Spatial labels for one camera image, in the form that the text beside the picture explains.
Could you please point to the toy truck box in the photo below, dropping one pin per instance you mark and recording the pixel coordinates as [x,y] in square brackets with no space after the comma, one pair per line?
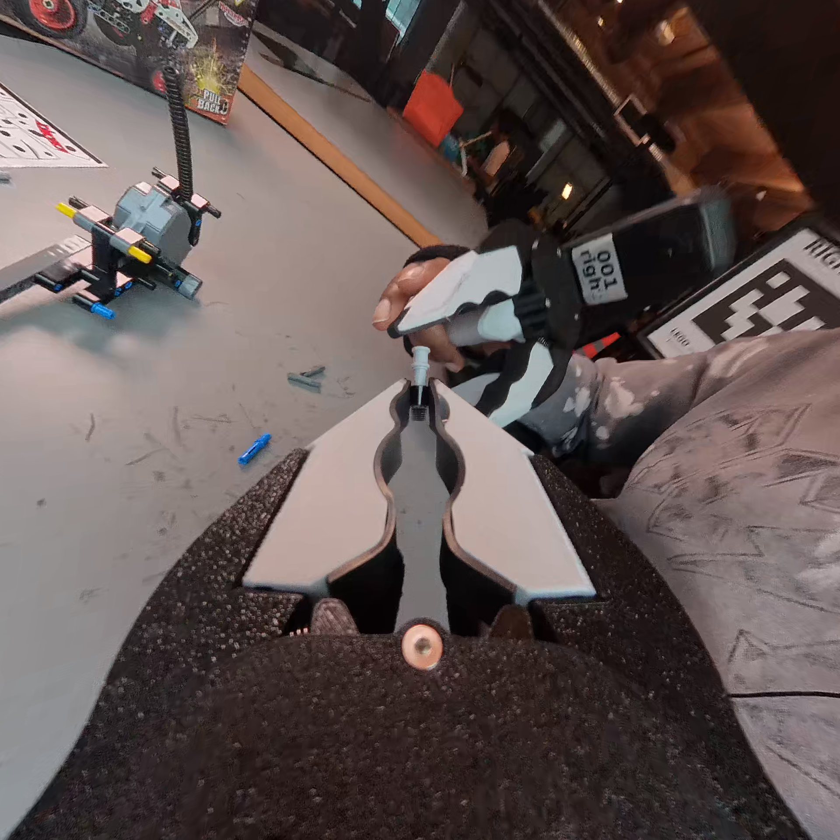
[131,39]

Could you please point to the blue toy pin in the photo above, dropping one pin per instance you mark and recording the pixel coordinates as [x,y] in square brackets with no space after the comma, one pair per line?
[254,449]

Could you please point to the grey table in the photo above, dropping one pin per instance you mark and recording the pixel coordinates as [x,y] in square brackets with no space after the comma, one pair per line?
[367,131]

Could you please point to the grey black toy chassis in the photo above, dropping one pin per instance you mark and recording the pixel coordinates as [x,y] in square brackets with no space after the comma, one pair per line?
[148,220]

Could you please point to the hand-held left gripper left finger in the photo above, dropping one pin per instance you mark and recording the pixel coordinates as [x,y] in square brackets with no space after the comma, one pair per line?
[328,512]

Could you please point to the person's right hand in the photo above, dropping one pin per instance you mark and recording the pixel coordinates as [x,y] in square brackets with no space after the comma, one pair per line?
[400,289]

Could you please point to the person's right forearm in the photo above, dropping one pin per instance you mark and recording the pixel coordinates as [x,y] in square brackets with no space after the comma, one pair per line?
[623,394]

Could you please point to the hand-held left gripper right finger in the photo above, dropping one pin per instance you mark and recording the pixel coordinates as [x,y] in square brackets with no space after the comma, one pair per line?
[518,525]

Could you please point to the printed instruction sheet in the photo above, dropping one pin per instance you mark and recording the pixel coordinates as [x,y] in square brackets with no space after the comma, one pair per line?
[33,131]

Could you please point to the person's torso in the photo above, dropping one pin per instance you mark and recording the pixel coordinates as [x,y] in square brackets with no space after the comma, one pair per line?
[735,558]

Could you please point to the grey pin with black connector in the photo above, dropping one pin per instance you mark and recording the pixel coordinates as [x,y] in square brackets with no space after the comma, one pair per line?
[420,367]

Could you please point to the grey desk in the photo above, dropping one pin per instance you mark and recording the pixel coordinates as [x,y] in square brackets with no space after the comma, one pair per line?
[197,367]

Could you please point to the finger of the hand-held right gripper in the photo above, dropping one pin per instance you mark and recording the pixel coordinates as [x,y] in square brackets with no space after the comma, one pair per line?
[528,387]
[489,394]

